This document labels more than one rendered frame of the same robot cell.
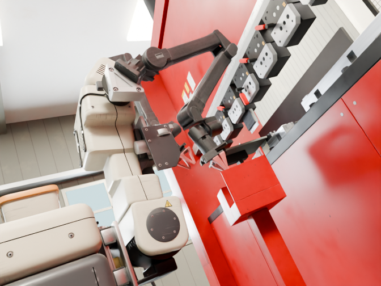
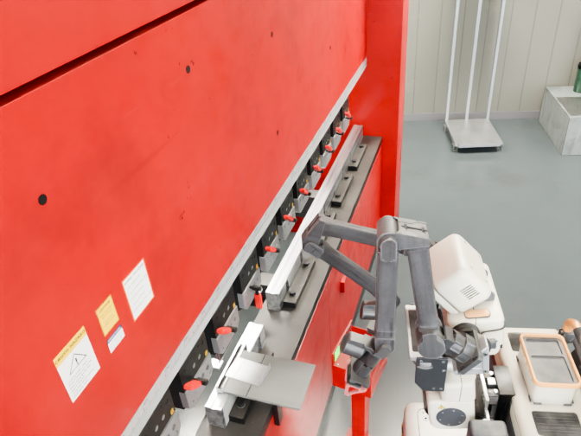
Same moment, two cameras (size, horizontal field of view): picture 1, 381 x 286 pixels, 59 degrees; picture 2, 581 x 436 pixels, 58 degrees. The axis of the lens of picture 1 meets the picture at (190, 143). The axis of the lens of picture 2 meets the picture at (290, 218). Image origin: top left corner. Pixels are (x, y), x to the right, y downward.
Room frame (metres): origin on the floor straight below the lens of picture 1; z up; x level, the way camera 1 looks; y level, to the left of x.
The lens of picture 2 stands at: (2.40, 0.66, 2.39)
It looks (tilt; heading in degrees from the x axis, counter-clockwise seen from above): 33 degrees down; 221
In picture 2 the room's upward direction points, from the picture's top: 5 degrees counter-clockwise
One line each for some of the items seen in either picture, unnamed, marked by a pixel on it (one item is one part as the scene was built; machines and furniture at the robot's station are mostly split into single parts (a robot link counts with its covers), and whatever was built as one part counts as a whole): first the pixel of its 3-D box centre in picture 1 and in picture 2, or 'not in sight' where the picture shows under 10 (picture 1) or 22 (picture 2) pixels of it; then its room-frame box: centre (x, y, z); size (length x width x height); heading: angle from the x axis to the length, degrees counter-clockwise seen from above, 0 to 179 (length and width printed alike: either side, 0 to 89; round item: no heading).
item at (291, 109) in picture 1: (308, 120); not in sight; (2.04, -0.72, 1.12); 1.13 x 0.02 x 0.44; 20
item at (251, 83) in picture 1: (250, 80); (239, 277); (1.48, -0.39, 1.26); 0.15 x 0.09 x 0.17; 20
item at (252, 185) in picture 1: (245, 188); (360, 358); (1.16, -0.11, 0.75); 0.20 x 0.16 x 0.18; 12
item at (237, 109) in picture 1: (238, 103); (214, 318); (1.66, -0.32, 1.26); 0.15 x 0.09 x 0.17; 20
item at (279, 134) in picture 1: (274, 151); (238, 371); (1.59, -0.35, 0.92); 0.39 x 0.06 x 0.10; 20
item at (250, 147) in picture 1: (237, 152); (270, 378); (1.59, -0.19, 1.00); 0.26 x 0.18 x 0.01; 110
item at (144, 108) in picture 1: (138, 95); (386, 291); (1.41, 0.13, 1.40); 0.11 x 0.06 x 0.43; 32
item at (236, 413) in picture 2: not in sight; (252, 384); (1.58, -0.29, 0.89); 0.30 x 0.05 x 0.03; 20
